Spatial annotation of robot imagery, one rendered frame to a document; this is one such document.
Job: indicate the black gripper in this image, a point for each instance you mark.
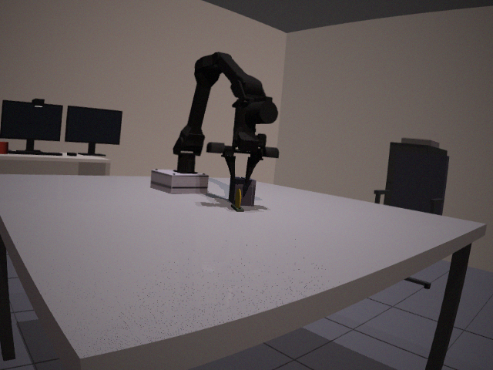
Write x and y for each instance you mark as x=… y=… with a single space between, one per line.
x=228 y=152

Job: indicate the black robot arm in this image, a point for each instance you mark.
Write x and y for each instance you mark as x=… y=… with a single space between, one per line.
x=252 y=107

